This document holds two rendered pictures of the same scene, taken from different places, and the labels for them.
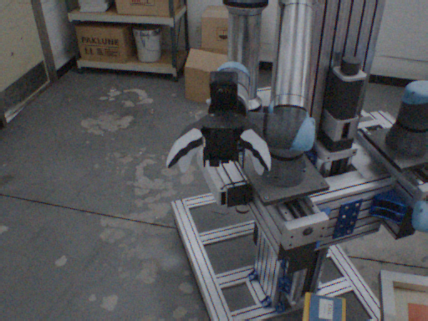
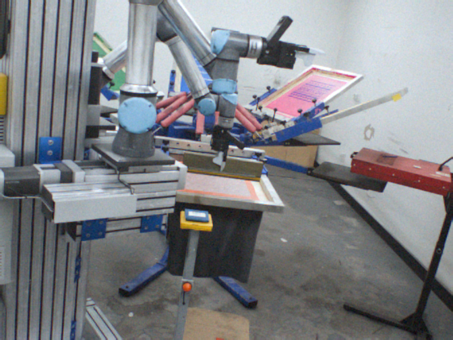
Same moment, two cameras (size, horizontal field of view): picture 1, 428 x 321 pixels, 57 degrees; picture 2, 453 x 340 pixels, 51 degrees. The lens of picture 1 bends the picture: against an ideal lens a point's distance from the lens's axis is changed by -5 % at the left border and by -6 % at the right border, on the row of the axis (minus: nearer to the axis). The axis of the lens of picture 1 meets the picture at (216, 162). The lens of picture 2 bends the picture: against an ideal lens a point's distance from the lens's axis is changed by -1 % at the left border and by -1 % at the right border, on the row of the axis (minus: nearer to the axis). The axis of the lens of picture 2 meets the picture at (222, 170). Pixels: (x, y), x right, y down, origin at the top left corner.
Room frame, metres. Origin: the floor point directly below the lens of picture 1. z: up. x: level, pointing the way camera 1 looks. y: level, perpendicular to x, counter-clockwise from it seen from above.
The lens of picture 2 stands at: (1.29, 1.43, 1.70)
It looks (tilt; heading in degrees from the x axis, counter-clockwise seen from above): 16 degrees down; 249
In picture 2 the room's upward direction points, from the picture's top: 9 degrees clockwise
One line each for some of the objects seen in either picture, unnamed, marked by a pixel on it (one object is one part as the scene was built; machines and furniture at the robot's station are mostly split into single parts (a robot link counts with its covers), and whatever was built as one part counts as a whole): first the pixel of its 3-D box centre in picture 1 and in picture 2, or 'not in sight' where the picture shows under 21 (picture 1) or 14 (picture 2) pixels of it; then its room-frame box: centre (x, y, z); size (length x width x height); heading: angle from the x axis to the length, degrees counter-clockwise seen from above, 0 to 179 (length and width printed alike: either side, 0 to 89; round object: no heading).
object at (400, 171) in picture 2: not in sight; (404, 170); (-0.83, -0.92, 1.06); 0.61 x 0.46 x 0.12; 137
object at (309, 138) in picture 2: not in sight; (269, 141); (-0.43, -2.08, 0.91); 1.34 x 0.40 x 0.08; 17
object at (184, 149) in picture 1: (184, 158); (309, 57); (0.53, 0.05, 1.67); 0.09 x 0.03 x 0.06; 139
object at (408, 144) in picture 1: (410, 132); not in sight; (1.16, -0.68, 1.31); 0.15 x 0.15 x 0.10
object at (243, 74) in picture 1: (231, 87); (229, 44); (0.77, -0.03, 1.67); 0.11 x 0.08 x 0.09; 175
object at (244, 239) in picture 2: not in sight; (212, 240); (0.51, -0.57, 0.74); 0.45 x 0.03 x 0.43; 167
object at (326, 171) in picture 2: not in sight; (287, 164); (-0.28, -1.43, 0.91); 1.34 x 0.40 x 0.08; 137
